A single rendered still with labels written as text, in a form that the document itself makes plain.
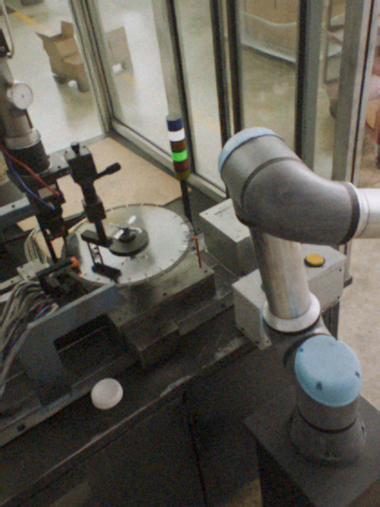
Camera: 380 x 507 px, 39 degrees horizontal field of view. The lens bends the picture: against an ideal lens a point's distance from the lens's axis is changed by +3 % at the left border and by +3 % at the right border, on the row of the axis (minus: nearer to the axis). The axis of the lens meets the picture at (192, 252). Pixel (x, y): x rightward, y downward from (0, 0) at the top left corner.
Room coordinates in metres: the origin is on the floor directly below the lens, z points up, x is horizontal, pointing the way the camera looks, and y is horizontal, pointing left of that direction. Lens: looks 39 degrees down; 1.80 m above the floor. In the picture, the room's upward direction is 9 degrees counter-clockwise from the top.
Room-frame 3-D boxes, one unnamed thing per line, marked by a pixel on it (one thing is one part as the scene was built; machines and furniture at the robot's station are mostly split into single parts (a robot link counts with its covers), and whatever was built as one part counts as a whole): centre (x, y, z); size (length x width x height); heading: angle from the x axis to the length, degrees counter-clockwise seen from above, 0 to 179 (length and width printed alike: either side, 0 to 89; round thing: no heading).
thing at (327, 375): (0.64, -0.22, 0.91); 0.13 x 0.12 x 0.14; 10
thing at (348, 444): (0.63, -0.22, 0.80); 0.15 x 0.15 x 0.10
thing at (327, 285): (0.98, -0.23, 0.82); 0.28 x 0.11 x 0.15; 119
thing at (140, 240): (1.13, 0.16, 0.96); 0.11 x 0.11 x 0.03
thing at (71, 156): (1.07, 0.22, 1.17); 0.06 x 0.05 x 0.20; 110
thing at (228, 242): (1.24, -0.16, 0.82); 0.18 x 0.18 x 0.15; 29
